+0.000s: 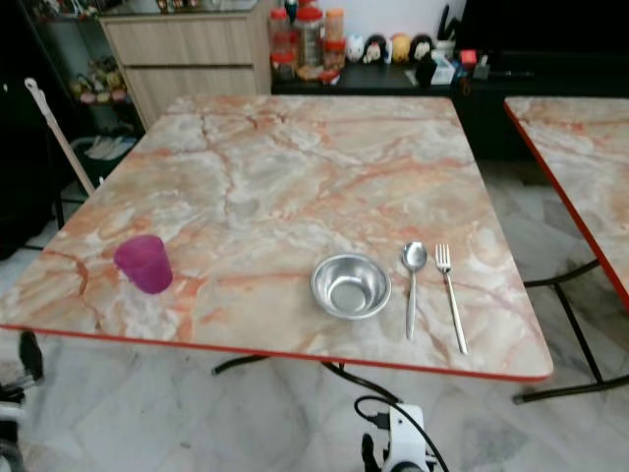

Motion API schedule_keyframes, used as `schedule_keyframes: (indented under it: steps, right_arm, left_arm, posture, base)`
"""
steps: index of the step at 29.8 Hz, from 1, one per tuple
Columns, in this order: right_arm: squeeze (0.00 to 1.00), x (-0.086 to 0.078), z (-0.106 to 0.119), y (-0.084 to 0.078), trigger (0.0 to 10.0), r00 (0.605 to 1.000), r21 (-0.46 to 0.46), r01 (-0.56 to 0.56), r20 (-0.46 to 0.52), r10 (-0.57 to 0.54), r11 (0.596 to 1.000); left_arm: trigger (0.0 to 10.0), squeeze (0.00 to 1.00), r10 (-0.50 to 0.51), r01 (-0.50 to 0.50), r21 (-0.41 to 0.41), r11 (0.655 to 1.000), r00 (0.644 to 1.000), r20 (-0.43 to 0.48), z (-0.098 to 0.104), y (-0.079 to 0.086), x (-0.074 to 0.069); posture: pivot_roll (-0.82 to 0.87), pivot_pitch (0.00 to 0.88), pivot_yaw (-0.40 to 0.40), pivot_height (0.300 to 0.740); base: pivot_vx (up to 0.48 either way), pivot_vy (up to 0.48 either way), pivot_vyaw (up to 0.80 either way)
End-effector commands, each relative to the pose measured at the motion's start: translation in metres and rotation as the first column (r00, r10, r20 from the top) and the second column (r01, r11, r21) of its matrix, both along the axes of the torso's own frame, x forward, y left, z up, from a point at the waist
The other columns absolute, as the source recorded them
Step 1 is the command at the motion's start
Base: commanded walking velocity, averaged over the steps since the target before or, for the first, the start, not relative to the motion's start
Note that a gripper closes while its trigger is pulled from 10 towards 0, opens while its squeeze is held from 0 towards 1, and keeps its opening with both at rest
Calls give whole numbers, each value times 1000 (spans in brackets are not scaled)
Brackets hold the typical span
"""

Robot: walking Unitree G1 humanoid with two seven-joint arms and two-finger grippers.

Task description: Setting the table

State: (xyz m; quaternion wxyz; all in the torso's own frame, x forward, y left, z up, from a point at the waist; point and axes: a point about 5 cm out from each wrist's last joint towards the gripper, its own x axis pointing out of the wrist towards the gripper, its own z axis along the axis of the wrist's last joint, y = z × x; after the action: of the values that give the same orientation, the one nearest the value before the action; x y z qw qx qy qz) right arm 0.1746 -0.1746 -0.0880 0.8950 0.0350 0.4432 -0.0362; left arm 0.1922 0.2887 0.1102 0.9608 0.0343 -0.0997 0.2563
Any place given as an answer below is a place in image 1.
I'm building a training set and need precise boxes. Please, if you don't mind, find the black low sideboard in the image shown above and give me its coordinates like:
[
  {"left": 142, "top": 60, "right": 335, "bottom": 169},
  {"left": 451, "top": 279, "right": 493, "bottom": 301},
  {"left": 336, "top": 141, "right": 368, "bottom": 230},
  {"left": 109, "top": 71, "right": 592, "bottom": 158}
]
[{"left": 270, "top": 54, "right": 629, "bottom": 163}]

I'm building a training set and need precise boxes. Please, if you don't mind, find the large red-lid plastic jar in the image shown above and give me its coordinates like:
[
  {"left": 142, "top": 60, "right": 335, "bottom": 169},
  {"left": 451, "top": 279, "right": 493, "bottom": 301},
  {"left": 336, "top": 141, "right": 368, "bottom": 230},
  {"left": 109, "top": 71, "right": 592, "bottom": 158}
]
[{"left": 294, "top": 5, "right": 326, "bottom": 82}]

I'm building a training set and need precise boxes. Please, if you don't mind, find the light wooden drawer cabinet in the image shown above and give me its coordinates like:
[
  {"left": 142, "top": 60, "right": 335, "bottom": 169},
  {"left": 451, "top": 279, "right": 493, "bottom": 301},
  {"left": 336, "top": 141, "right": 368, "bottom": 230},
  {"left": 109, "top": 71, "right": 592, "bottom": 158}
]
[{"left": 100, "top": 3, "right": 276, "bottom": 129}]

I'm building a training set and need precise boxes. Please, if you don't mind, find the yellow animal figurine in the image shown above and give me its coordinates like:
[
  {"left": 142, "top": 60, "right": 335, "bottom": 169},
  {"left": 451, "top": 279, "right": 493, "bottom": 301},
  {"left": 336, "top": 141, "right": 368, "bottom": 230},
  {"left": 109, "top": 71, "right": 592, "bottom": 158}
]
[{"left": 389, "top": 32, "right": 412, "bottom": 64}]

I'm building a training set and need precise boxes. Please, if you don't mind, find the black curved table frame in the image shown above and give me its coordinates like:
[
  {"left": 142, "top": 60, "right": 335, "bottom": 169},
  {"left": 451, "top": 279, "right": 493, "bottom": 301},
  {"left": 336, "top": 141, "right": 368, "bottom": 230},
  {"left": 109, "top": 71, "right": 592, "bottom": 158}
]
[{"left": 212, "top": 354, "right": 372, "bottom": 396}]

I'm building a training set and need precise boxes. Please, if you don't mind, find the black glass display shelf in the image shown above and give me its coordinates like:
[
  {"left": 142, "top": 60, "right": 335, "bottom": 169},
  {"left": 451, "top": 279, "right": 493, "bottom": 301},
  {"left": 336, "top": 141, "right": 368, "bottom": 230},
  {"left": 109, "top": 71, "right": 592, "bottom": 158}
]
[{"left": 22, "top": 0, "right": 144, "bottom": 188}]

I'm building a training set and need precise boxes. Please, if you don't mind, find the purple plastic cup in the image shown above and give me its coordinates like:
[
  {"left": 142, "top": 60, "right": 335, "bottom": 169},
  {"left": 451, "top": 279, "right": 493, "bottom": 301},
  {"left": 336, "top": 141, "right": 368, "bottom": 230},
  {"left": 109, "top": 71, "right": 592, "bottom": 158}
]
[{"left": 113, "top": 234, "right": 174, "bottom": 295}]

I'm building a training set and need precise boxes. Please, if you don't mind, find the black animal figurine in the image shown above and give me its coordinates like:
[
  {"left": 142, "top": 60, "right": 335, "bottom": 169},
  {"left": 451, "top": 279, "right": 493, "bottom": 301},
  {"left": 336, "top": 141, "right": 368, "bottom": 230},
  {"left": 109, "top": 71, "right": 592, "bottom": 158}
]
[
  {"left": 410, "top": 33, "right": 435, "bottom": 65},
  {"left": 366, "top": 34, "right": 391, "bottom": 65}
]

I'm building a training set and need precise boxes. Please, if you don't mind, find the white animal figurine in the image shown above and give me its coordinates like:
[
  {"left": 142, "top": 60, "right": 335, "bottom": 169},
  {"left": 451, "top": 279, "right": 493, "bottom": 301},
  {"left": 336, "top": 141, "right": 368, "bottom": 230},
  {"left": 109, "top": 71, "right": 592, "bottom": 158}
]
[{"left": 345, "top": 34, "right": 367, "bottom": 64}]

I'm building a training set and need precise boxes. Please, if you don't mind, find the black straight table frame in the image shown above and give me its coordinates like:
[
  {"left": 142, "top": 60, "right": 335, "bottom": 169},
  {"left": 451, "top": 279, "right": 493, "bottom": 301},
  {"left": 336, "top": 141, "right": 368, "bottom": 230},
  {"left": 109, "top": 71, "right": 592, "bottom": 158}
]
[{"left": 513, "top": 259, "right": 629, "bottom": 404}]

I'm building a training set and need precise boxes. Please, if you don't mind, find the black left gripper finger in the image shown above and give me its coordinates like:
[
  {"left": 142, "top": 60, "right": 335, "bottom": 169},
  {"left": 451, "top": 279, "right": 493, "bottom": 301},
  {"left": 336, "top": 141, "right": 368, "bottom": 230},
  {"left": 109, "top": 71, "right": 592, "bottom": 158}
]
[{"left": 19, "top": 331, "right": 46, "bottom": 384}]

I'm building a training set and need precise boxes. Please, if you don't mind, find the blue and white box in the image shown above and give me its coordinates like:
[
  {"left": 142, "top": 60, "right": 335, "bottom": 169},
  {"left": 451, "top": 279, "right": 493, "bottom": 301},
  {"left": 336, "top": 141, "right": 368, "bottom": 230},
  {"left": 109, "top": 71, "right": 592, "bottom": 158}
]
[{"left": 416, "top": 51, "right": 459, "bottom": 88}]

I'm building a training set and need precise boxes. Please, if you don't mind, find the stainless steel fork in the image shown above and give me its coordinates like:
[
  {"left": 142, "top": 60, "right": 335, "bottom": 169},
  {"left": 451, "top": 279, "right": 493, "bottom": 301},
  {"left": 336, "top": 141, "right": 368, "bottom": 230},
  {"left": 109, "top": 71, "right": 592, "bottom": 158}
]
[{"left": 434, "top": 244, "right": 470, "bottom": 356}]

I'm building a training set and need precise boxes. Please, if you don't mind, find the stainless steel spoon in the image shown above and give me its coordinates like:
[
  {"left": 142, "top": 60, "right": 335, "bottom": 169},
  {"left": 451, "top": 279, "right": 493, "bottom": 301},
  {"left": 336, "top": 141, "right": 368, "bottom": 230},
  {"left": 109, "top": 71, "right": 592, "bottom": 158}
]
[{"left": 400, "top": 241, "right": 429, "bottom": 341}]

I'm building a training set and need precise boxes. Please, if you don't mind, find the small red-lid plastic jar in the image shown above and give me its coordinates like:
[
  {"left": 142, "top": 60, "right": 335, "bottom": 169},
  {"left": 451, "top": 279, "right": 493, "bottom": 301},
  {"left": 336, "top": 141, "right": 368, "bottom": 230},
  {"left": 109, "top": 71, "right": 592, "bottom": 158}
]
[{"left": 269, "top": 8, "right": 296, "bottom": 82}]

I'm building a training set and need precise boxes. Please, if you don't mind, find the stainless steel bowl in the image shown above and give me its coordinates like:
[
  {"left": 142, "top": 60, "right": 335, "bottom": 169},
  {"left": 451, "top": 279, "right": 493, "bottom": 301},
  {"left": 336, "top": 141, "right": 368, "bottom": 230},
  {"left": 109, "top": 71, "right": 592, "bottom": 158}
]
[{"left": 310, "top": 253, "right": 393, "bottom": 321}]

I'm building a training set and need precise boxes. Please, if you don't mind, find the white cup with black utensils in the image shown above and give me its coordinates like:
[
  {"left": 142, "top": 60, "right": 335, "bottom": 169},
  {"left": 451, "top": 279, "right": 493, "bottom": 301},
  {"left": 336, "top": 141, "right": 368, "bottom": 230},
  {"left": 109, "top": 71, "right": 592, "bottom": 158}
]
[{"left": 435, "top": 5, "right": 463, "bottom": 58}]

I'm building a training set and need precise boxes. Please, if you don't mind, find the black television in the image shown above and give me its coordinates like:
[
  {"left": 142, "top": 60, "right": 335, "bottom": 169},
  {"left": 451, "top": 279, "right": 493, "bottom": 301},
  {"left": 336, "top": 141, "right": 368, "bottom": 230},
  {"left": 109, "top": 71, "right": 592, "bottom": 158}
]
[{"left": 456, "top": 0, "right": 629, "bottom": 58}]

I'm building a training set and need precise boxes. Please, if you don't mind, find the red-edged marble pattern table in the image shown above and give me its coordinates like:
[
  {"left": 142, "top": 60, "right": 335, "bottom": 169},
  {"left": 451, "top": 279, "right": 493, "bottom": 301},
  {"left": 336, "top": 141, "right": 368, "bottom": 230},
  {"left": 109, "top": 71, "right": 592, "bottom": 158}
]
[{"left": 503, "top": 96, "right": 629, "bottom": 314}]

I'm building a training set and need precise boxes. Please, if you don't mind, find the long wooden stick white tip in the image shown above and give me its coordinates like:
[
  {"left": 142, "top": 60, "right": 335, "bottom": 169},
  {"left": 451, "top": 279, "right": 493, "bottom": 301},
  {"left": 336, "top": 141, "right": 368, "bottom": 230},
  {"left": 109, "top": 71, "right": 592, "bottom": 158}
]
[{"left": 25, "top": 78, "right": 97, "bottom": 196}]

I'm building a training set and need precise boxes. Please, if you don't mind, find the marble pattern folding table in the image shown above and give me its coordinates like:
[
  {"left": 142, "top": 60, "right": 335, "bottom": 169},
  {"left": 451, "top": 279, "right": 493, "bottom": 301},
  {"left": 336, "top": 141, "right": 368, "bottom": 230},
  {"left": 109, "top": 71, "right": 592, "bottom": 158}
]
[{"left": 0, "top": 94, "right": 555, "bottom": 383}]

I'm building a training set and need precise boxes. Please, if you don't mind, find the orange-filled red-lid jar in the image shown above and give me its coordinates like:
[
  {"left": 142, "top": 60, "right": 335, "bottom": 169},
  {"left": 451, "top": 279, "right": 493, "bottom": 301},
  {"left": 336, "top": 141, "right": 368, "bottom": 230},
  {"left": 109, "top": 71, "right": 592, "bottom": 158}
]
[{"left": 324, "top": 8, "right": 347, "bottom": 76}]

